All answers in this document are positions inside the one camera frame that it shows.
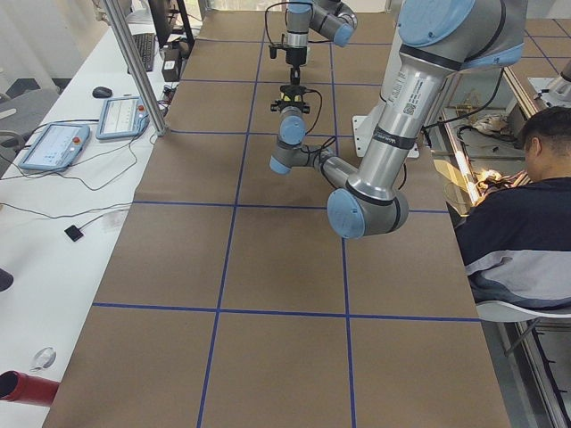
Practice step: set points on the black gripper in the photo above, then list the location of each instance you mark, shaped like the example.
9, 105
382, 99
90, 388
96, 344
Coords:
296, 56
293, 99

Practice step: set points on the yellow cup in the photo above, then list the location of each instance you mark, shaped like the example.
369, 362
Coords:
291, 94

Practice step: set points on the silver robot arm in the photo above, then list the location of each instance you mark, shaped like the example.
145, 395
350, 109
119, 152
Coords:
434, 39
333, 20

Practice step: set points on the black box with label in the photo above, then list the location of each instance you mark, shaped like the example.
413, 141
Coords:
171, 66

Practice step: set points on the black computer monitor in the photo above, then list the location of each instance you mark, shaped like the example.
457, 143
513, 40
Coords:
165, 14

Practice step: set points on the black keyboard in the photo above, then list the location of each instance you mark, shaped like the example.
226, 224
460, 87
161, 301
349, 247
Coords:
145, 45

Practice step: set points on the far blue teach pendant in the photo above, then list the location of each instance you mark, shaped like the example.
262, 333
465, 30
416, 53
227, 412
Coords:
121, 118

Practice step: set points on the blue teach pendant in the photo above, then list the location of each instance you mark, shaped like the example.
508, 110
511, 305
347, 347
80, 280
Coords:
121, 118
56, 148

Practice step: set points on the black computer mouse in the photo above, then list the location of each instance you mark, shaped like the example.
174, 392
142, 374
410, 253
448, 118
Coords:
102, 92

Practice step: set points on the near blue teach pendant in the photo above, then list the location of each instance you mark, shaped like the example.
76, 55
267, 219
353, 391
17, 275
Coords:
56, 148

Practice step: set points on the small black square pad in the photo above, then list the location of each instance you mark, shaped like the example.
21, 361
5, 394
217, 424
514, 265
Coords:
74, 233

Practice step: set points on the seated person dark jacket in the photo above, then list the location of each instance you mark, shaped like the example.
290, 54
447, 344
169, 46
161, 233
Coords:
515, 244

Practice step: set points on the red cylinder bottle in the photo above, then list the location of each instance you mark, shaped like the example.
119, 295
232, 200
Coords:
28, 389

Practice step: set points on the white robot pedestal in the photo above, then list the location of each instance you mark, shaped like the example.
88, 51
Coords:
365, 128

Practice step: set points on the aluminium frame post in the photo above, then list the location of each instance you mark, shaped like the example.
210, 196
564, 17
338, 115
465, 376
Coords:
132, 58

